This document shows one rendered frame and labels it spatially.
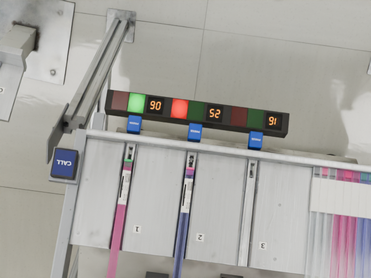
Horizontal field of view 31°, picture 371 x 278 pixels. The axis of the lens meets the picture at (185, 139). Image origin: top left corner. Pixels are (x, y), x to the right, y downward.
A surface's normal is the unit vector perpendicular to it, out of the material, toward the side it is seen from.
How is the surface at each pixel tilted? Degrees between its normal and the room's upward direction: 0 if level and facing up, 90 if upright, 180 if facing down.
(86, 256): 0
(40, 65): 0
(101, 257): 0
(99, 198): 42
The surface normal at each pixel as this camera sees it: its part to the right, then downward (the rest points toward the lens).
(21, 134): -0.05, 0.45
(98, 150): 0.04, -0.25
